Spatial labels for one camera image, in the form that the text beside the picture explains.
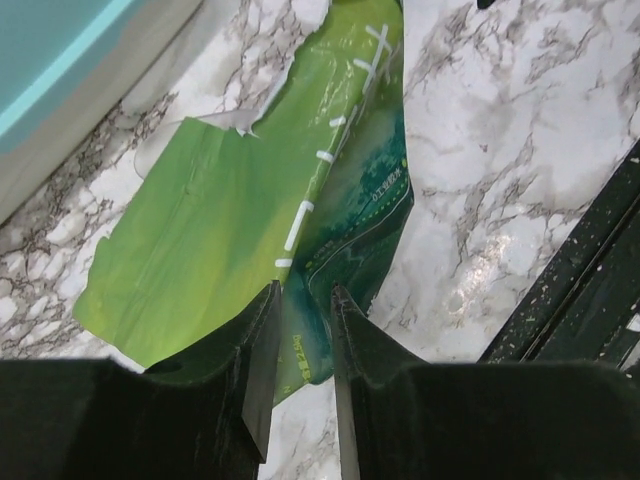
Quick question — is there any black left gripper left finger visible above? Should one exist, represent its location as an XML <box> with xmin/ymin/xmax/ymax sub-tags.
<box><xmin>1</xmin><ymin>282</ymin><xmax>281</xmax><ymax>479</ymax></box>

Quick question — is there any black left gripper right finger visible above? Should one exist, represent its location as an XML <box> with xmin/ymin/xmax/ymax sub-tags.
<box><xmin>330</xmin><ymin>286</ymin><xmax>639</xmax><ymax>479</ymax></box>

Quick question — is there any green cat litter bag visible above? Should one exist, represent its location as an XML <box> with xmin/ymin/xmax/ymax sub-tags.
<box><xmin>73</xmin><ymin>1</ymin><xmax>413</xmax><ymax>401</ymax></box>

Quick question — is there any teal and white litter box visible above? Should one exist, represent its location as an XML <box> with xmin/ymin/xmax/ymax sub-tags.
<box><xmin>1</xmin><ymin>0</ymin><xmax>200</xmax><ymax>219</ymax></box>

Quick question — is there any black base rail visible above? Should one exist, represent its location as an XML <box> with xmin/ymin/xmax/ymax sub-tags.
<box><xmin>480</xmin><ymin>146</ymin><xmax>639</xmax><ymax>369</ymax></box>

